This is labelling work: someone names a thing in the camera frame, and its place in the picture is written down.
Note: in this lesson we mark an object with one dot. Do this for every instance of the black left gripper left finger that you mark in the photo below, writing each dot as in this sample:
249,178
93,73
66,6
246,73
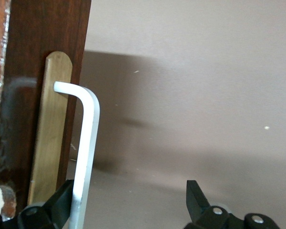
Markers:
45,214

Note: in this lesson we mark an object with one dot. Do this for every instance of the brown table cover sheet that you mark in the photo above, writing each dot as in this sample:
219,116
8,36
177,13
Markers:
205,95

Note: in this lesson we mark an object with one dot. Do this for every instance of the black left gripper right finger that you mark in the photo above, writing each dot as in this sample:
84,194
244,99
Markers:
205,219

